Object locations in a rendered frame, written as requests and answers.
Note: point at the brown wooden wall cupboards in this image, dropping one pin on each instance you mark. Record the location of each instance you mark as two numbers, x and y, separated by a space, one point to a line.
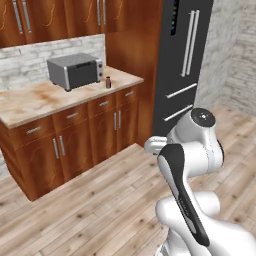
66 18

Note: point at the grey toaster oven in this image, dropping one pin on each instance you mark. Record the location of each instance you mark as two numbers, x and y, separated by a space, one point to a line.
75 70

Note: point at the small brown bottle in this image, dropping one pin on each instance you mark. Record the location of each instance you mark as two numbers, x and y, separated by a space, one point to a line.
108 82

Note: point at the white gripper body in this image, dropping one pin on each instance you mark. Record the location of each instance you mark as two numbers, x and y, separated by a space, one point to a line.
155 145

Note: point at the tall brown wooden side panel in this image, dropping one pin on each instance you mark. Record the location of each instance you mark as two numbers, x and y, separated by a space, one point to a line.
133 40

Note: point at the brown wooden base cupboards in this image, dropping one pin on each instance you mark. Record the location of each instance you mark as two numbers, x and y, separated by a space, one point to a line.
76 143

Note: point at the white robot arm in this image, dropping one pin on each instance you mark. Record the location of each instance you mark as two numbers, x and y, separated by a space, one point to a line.
200 156

